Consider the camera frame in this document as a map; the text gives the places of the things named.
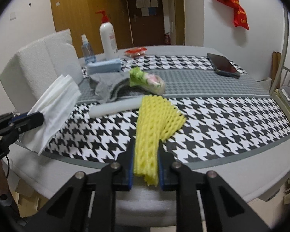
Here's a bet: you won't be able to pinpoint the grey sock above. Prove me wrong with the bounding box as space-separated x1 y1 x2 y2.
88 72 136 103

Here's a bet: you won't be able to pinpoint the yellow foam fruit net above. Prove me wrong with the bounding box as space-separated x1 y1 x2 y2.
134 95 187 187

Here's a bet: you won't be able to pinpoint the red hanging bag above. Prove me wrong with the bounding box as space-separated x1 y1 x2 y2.
210 0 250 31

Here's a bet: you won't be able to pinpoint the white pump lotion bottle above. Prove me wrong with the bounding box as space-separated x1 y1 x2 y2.
96 10 119 60

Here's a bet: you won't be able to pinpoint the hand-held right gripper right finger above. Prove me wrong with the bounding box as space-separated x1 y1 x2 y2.
157 139 273 232

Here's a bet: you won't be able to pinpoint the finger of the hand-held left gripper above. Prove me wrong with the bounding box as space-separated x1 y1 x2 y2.
12 112 44 133

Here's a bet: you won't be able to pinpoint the wooden side door frame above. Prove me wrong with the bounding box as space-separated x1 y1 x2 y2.
172 0 185 46

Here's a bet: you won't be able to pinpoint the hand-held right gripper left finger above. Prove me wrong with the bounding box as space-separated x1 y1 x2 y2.
30 139 136 232

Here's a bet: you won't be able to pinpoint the red snack packet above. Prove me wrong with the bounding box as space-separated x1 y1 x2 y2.
124 47 148 58

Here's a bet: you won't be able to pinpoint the brown entrance door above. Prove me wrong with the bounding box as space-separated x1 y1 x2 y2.
126 0 165 47

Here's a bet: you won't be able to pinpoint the white foam tube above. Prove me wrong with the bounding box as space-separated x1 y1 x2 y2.
89 96 143 118

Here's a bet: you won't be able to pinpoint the light blue tissue pack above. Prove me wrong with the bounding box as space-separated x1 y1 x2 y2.
87 58 121 75

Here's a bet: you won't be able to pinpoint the black smartphone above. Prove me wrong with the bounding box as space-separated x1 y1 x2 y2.
206 53 240 79

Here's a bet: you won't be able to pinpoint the wrapped lettuce roll toy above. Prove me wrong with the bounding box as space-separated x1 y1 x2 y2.
129 67 166 95

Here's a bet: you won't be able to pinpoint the metal bunk bed frame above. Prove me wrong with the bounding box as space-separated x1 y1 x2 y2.
268 5 290 128

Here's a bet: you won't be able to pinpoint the houndstooth table cloth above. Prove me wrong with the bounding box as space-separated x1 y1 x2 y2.
42 54 290 168

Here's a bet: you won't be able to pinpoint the cardboard boxes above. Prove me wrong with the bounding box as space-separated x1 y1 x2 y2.
12 177 50 214

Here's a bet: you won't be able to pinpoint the leaning wooden boards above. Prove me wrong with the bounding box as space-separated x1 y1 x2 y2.
272 51 281 88

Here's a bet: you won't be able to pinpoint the white foam box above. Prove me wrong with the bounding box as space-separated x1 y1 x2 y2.
0 28 84 116

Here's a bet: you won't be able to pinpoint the white paper tissue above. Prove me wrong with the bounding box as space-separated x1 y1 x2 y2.
21 74 82 156

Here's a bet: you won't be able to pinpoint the wooden wardrobe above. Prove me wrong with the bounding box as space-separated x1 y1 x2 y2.
49 0 133 58

